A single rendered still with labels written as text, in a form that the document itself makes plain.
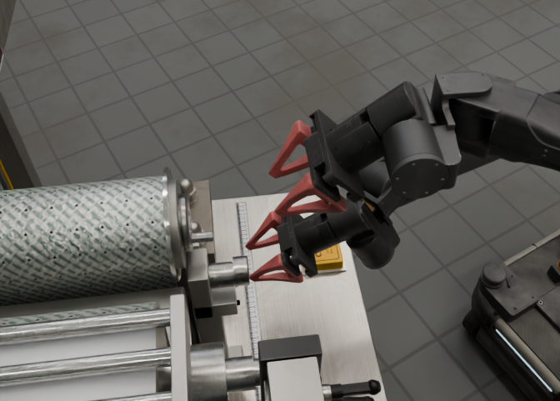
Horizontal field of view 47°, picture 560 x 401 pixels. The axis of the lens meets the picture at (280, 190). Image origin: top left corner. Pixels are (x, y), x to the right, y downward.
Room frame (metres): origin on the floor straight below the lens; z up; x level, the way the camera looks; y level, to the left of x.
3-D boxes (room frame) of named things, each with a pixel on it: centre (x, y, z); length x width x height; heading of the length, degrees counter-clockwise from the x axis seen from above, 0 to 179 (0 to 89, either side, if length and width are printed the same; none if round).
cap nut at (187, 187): (0.72, 0.16, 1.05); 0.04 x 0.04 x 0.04
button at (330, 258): (0.68, -0.08, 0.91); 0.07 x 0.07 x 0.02; 7
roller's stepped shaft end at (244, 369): (0.26, 0.02, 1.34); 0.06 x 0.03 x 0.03; 97
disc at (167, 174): (0.49, 0.14, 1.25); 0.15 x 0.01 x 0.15; 7
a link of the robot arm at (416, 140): (0.47, -0.17, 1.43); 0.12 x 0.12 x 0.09; 4
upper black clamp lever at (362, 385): (0.23, -0.06, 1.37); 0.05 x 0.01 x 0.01; 97
